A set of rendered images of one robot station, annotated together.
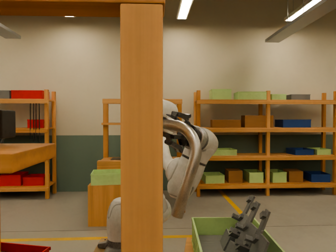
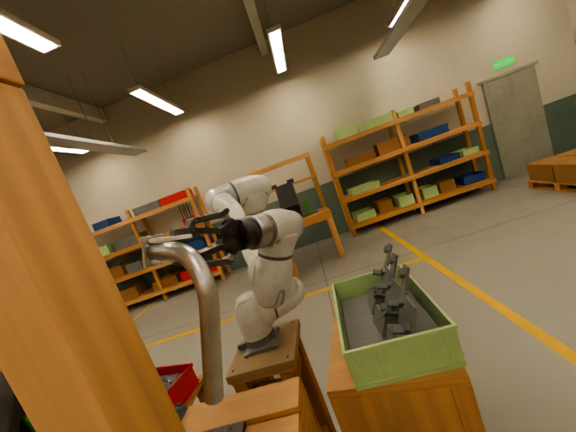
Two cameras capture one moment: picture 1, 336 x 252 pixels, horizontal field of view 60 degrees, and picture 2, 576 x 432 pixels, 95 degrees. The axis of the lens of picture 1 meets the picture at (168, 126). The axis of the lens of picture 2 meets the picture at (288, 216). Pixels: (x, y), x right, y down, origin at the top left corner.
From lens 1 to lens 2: 0.49 m
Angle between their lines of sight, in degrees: 11
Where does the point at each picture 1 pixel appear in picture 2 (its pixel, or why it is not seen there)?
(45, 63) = (177, 164)
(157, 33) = not seen: outside the picture
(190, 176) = (206, 336)
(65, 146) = not seen: hidden behind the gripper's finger
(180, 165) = (257, 267)
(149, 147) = (49, 359)
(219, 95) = (345, 133)
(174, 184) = (259, 294)
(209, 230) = (355, 291)
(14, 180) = not seen: hidden behind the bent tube
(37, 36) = (161, 142)
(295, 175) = (446, 185)
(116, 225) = (246, 326)
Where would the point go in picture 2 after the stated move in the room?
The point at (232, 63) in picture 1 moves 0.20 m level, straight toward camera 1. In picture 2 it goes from (347, 96) to (346, 94)
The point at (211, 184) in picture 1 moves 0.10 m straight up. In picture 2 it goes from (364, 220) to (363, 216)
